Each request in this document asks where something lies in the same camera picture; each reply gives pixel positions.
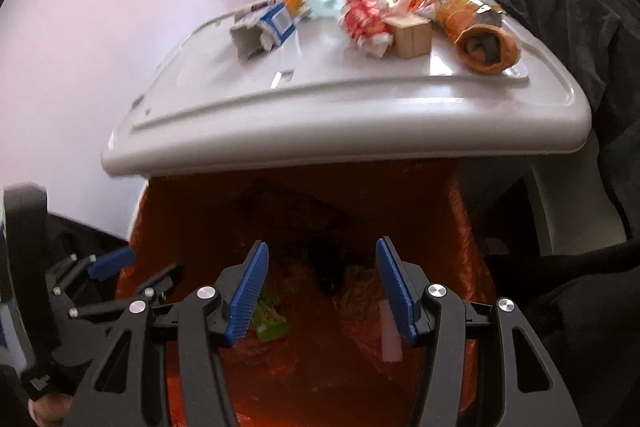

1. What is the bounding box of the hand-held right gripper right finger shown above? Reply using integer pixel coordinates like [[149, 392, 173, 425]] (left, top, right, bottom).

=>
[[375, 237, 583, 427]]

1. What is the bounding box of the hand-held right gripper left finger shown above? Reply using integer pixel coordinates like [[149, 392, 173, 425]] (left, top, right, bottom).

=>
[[70, 241, 271, 427]]

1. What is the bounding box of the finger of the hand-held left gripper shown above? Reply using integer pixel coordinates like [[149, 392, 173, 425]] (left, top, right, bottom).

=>
[[67, 263, 185, 323], [45, 246, 137, 303]]

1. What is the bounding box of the orange trash bag bin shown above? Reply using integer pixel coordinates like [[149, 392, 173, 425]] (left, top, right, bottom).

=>
[[115, 159, 496, 427]]

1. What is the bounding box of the person's left hand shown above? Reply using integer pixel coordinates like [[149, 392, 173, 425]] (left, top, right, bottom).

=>
[[27, 394, 76, 427]]

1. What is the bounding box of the green packet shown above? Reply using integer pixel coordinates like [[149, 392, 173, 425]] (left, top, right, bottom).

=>
[[250, 297, 291, 340]]

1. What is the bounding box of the white plastic tube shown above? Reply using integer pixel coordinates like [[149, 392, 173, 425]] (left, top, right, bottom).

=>
[[379, 299, 403, 363]]

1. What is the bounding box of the dark cloth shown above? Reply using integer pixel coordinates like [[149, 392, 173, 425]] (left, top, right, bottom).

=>
[[480, 237, 640, 427]]

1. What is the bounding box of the white plastic storage box lid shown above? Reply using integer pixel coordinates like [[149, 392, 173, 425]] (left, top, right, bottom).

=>
[[100, 0, 593, 178]]

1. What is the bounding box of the blue and white cardboard box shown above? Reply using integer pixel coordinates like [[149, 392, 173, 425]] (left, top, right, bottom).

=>
[[230, 0, 301, 64]]

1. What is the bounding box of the wooden block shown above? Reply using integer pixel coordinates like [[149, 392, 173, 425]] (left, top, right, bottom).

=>
[[384, 14, 433, 58]]

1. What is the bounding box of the rolled orange snack bag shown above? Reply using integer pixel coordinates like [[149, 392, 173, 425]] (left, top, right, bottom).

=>
[[425, 0, 522, 75]]

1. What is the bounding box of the red and white snack wrapper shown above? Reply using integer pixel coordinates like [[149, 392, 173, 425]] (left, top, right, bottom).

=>
[[340, 0, 396, 58]]

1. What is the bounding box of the white bed frame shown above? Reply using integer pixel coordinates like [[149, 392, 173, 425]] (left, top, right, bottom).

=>
[[460, 142, 631, 258]]

